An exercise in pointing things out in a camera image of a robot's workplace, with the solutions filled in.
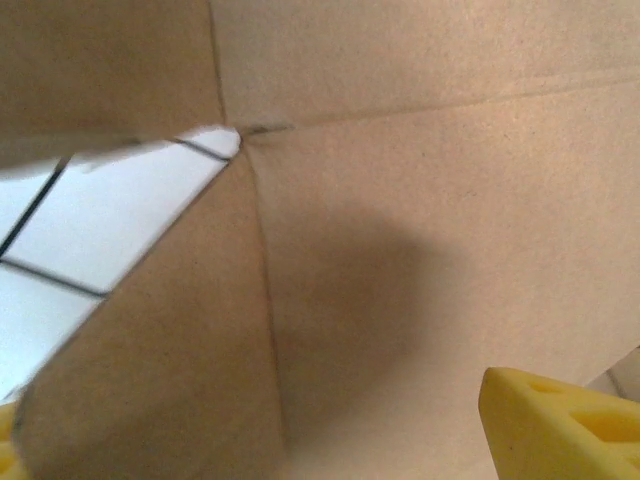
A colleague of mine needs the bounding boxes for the brown cardboard box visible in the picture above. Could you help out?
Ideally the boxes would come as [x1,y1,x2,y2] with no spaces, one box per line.
[0,0,640,480]

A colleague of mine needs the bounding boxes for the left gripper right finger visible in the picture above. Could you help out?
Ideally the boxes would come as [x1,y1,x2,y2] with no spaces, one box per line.
[478,366,640,480]

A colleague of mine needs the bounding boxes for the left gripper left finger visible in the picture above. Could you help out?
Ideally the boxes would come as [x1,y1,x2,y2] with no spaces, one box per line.
[0,401,32,480]

